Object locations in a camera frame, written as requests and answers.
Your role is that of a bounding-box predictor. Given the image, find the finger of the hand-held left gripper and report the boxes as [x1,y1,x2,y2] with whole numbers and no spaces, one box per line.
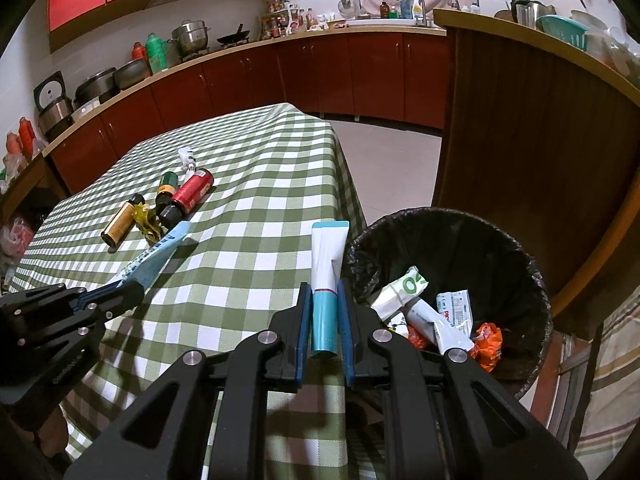
[86,282,146,327]
[60,284,126,308]

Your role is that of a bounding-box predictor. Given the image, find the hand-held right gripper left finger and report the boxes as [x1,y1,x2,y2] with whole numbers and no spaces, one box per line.
[62,282,315,480]

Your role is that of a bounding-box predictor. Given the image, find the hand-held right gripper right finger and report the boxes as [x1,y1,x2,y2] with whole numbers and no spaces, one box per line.
[337,279,588,480]

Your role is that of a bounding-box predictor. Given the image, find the brown bottle black cap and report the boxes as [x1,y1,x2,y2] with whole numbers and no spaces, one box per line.
[100,194,147,250]

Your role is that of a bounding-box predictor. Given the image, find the green white packet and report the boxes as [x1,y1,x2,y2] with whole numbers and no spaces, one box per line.
[369,266,431,321]

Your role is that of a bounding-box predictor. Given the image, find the yellow wrapper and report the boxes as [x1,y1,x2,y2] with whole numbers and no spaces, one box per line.
[131,201,167,242]

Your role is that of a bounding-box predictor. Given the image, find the white tube teal cap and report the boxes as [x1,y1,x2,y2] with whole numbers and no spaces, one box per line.
[310,220,351,359]

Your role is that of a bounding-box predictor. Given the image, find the large white tube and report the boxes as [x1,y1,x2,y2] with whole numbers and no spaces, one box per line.
[402,297,475,356]

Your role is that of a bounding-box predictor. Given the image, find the dark bottle green cap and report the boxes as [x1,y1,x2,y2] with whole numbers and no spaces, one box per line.
[154,171,179,208]

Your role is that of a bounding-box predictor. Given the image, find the red bottle black cap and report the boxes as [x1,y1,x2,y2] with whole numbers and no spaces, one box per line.
[159,169,216,229]

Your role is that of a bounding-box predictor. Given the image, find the orange plastic bag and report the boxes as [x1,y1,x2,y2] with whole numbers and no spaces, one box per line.
[469,322,504,373]

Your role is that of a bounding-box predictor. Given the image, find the black waste bin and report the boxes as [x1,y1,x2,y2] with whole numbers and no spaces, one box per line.
[342,206,554,402]

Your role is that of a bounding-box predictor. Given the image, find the pink plastic bag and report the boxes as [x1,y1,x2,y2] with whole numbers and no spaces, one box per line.
[0,217,36,272]

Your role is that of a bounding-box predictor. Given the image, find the wooden side table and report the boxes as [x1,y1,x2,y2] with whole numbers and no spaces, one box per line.
[0,155,69,221]

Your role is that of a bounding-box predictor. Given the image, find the green checked tablecloth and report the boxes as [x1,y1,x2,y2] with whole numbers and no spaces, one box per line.
[10,102,387,480]

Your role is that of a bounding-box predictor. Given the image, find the steel rice cooker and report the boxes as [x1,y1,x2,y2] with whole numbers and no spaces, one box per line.
[34,71,76,142]

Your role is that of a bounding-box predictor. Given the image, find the black pot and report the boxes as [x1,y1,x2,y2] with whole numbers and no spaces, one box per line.
[74,67,119,110]

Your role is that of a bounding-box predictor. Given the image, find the steel basin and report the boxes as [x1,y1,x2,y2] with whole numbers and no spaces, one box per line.
[114,58,151,92]

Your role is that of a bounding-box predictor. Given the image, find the green thermos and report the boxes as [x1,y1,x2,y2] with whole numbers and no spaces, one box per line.
[145,32,170,74]

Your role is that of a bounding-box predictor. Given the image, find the red base cabinets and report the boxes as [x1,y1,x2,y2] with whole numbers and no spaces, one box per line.
[47,32,451,196]

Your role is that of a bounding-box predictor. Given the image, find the striped cloth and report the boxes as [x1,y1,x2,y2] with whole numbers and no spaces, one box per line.
[555,285,640,467]

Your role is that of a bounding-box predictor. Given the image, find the wooden cabinet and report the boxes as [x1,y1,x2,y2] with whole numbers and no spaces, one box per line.
[431,7,640,341]

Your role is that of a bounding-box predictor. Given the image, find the steel steamer pot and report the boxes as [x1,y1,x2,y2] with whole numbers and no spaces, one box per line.
[167,20,211,59]

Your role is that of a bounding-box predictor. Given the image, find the black wok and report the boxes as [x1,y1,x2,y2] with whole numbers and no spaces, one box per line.
[216,23,252,47]

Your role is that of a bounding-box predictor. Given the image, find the group of condiment bottles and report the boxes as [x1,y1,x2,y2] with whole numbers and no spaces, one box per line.
[259,0,322,41]

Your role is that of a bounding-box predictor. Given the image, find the white sink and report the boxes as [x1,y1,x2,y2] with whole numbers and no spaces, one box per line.
[345,15,437,29]

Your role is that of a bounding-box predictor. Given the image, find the tall chrome faucet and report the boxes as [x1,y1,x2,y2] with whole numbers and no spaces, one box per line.
[397,0,427,27]

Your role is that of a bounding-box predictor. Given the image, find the steel kettle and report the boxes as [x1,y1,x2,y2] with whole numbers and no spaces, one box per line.
[510,0,549,29]

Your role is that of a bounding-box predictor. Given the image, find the teal plastic basket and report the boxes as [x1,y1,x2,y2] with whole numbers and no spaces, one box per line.
[536,14,591,51]

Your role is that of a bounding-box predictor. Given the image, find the clear plastic containers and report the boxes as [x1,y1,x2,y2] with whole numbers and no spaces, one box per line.
[585,25,640,87]

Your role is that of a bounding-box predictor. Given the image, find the white bowl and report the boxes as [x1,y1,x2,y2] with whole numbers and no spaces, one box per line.
[570,9,609,31]

